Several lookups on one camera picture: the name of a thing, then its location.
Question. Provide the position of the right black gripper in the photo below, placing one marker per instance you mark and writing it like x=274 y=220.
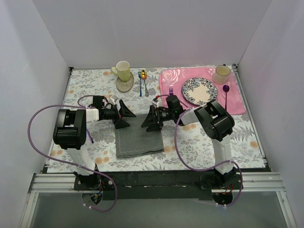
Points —
x=155 y=116

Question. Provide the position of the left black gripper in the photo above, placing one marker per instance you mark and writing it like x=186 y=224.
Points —
x=118 y=114

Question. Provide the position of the grey cloth napkin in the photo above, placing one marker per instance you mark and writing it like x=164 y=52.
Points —
x=135 y=141

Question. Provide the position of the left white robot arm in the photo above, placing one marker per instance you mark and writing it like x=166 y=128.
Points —
x=70 y=133

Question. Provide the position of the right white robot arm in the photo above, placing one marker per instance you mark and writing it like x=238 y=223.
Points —
x=216 y=122

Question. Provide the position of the round woven coaster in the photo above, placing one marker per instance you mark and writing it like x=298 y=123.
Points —
x=125 y=86

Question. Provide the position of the purple fork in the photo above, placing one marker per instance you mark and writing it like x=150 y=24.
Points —
x=171 y=92

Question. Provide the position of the floral tablecloth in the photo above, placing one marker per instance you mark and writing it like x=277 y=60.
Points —
x=194 y=145

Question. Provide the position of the pink floral placemat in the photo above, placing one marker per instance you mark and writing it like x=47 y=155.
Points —
x=177 y=77

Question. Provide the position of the gold bowl spoon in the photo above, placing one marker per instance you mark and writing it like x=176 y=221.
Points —
x=144 y=77

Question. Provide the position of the yellow-green mug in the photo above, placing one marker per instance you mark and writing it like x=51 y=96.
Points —
x=122 y=70

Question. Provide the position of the blue floral plate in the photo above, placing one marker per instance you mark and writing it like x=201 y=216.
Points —
x=199 y=91

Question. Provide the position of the cream mug dark rim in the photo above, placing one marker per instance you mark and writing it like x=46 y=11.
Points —
x=221 y=74

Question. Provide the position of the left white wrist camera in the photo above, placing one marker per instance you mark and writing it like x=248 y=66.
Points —
x=113 y=100

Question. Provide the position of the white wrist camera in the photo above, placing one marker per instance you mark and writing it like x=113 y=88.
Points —
x=156 y=102
x=113 y=100

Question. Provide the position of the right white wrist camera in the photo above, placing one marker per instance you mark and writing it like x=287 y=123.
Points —
x=156 y=102

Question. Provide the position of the gold spoon purple handle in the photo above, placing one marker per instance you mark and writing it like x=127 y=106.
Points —
x=89 y=135

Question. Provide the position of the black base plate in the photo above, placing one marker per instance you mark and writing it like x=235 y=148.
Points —
x=157 y=184

